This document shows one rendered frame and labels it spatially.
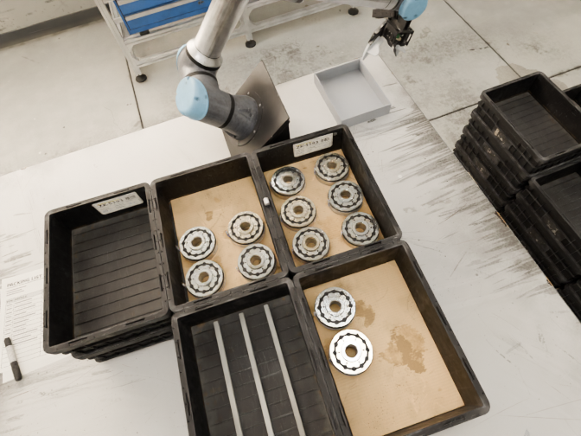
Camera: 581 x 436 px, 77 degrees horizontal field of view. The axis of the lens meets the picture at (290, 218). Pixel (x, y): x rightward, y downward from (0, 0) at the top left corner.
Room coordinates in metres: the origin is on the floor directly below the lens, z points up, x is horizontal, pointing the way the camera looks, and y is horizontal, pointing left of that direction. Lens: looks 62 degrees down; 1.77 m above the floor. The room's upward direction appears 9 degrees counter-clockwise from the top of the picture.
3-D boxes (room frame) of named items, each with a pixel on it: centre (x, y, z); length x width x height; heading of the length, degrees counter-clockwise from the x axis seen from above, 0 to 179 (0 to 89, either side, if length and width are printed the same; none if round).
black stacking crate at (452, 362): (0.12, -0.16, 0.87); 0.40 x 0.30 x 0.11; 10
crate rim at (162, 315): (0.41, 0.50, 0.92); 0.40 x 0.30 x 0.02; 10
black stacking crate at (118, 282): (0.41, 0.50, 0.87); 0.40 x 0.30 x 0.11; 10
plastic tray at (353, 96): (1.05, -0.31, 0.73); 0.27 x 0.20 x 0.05; 12
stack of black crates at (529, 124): (0.91, -1.07, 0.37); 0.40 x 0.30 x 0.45; 13
